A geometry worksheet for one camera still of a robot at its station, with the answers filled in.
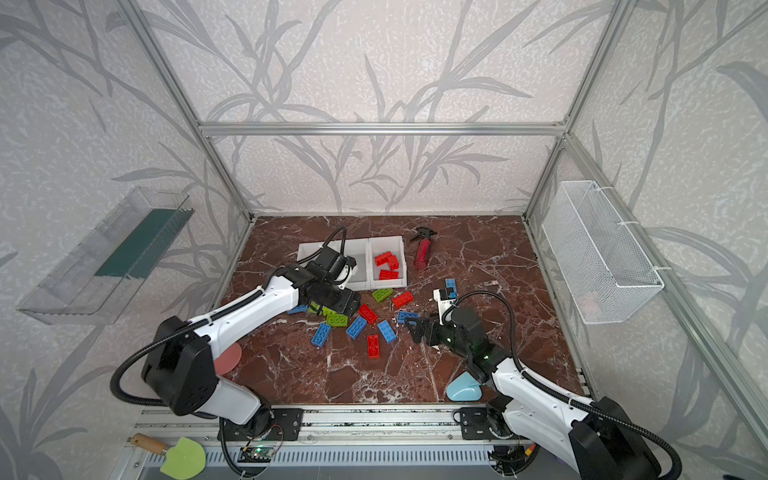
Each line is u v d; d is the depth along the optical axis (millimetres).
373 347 866
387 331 886
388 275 999
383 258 1050
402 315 916
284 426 730
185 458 699
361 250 1031
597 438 403
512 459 724
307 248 1019
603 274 619
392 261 1044
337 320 910
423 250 1062
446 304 741
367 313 913
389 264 1048
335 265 681
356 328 887
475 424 736
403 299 959
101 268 645
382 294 961
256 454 707
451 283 992
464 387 784
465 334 637
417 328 737
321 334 875
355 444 720
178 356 474
